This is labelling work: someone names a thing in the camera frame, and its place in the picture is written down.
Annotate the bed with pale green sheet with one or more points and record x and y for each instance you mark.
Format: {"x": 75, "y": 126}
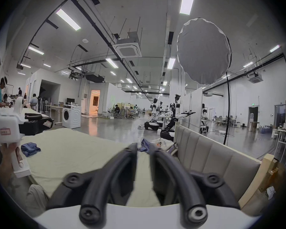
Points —
{"x": 85, "y": 147}

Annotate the person's left hand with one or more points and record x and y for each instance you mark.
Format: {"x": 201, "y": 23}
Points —
{"x": 7, "y": 161}

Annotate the crumpled blue garment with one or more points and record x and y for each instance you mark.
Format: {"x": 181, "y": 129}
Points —
{"x": 29, "y": 149}

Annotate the grey padded headboard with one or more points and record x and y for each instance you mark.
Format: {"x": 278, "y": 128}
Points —
{"x": 212, "y": 156}

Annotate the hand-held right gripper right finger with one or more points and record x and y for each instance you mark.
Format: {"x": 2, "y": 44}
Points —
{"x": 178, "y": 178}

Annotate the round softbox lamp on stand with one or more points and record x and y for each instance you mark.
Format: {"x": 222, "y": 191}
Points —
{"x": 202, "y": 51}

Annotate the white desk with monitor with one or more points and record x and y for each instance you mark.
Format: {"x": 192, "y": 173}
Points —
{"x": 56, "y": 108}

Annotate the blue-grey bunched garment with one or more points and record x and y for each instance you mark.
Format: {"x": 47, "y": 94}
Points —
{"x": 145, "y": 145}

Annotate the group of people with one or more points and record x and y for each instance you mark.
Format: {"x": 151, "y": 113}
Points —
{"x": 124, "y": 111}
{"x": 33, "y": 100}

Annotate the white plastic bag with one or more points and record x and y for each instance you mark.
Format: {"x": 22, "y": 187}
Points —
{"x": 163, "y": 144}

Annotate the white washing machine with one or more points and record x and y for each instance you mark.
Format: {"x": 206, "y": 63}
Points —
{"x": 71, "y": 117}

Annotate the small white stool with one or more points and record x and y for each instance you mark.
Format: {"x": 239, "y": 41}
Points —
{"x": 222, "y": 132}

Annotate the white and black robot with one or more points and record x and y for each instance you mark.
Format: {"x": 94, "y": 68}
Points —
{"x": 172, "y": 120}
{"x": 153, "y": 120}

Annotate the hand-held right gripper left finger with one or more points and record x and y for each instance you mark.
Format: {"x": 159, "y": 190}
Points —
{"x": 102, "y": 175}

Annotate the person's legs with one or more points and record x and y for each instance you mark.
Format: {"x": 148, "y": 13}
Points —
{"x": 37, "y": 199}

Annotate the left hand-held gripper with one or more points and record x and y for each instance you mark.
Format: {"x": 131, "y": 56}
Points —
{"x": 7, "y": 125}

